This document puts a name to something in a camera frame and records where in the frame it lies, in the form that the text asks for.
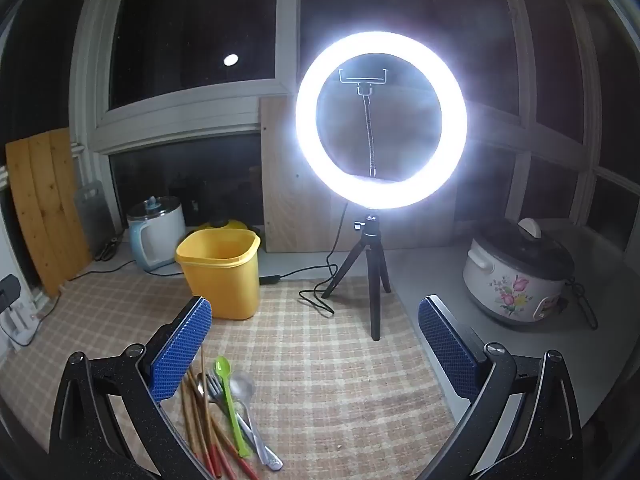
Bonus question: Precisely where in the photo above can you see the green plastic spoon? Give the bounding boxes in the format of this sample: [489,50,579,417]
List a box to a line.
[215,356,251,458]

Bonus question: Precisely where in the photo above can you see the kettle black cable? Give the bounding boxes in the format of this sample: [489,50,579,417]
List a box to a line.
[30,255,186,321]

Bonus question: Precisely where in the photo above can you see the yellow plastic container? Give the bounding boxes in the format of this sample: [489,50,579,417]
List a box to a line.
[175,228,262,321]

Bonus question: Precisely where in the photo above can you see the black scissors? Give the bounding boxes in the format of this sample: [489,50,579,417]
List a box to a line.
[94,236,123,262]

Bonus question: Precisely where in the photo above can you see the white electric kettle blue handle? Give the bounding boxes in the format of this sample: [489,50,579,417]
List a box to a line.
[126,196,187,272]

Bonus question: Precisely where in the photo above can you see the rice cooker black cable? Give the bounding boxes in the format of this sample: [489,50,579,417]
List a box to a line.
[565,280,599,331]

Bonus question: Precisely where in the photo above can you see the white power strip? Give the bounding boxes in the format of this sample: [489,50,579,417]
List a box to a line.
[0,274,41,348]

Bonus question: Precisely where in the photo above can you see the pink checkered tablecloth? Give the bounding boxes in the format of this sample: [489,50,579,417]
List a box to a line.
[0,267,453,480]

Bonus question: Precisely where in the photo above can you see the ring light black cable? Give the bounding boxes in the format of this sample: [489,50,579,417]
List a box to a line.
[259,205,351,317]

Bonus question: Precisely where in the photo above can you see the white ring light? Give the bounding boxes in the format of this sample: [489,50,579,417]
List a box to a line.
[295,31,468,212]

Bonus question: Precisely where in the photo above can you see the grey cutting board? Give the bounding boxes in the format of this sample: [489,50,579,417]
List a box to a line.
[74,180,118,256]

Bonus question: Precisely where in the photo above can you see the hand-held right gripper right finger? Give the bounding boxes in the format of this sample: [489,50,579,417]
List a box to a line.
[417,295,584,480]

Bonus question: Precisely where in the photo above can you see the white window frame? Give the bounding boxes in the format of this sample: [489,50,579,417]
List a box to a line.
[70,0,640,256]

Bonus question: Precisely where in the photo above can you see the black power adapter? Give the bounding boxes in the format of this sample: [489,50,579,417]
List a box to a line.
[0,276,22,311]

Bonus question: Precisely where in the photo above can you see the pine wood board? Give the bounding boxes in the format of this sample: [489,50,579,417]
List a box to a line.
[5,127,93,298]

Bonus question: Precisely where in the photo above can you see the white floral rice cooker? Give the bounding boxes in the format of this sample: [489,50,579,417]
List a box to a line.
[462,217,576,327]

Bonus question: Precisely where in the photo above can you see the metal fork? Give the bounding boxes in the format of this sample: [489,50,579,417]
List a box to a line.
[205,374,284,472]

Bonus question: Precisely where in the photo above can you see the light wood panel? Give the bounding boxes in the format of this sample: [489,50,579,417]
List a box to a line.
[259,95,458,254]

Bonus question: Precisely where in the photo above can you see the phone holder on gooseneck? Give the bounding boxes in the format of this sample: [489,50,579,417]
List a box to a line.
[338,67,388,178]

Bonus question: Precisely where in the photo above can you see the black tripod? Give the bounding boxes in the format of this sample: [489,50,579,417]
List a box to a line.
[321,215,392,342]

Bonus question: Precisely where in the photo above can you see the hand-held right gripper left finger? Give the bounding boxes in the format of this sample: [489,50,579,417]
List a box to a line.
[48,295,213,480]

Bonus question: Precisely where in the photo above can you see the pair of wooden chopsticks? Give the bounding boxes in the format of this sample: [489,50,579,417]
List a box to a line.
[180,382,201,461]

